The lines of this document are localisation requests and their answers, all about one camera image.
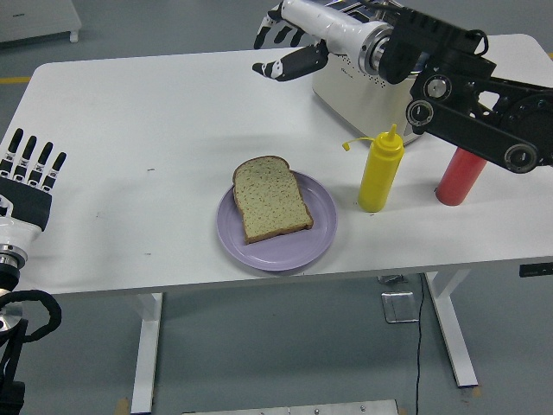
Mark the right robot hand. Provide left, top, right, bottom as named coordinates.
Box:
left=251, top=0, right=382, bottom=83

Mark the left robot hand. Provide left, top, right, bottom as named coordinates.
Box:
left=0, top=128, right=68, bottom=259

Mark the cream and chrome toaster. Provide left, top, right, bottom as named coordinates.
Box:
left=311, top=0, right=429, bottom=146

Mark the bread slice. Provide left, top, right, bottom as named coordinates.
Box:
left=232, top=155, right=315, bottom=246

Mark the purple plate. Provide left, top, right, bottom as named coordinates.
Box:
left=215, top=169, right=340, bottom=273

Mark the yellow squeeze bottle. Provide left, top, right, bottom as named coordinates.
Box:
left=340, top=124, right=405, bottom=214

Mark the white table leg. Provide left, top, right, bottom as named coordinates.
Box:
left=130, top=292, right=165, bottom=414
left=423, top=270, right=480, bottom=388

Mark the white cabinet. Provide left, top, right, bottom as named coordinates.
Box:
left=0, top=0, right=82, bottom=44

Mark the red squeeze bottle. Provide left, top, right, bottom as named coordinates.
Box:
left=434, top=146, right=487, bottom=207

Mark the silver floor socket box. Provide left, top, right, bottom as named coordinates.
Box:
left=381, top=291, right=421, bottom=324

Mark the black table control panel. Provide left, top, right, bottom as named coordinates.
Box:
left=518, top=262, right=553, bottom=278

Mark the black floor cable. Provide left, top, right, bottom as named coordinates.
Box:
left=412, top=272, right=427, bottom=415

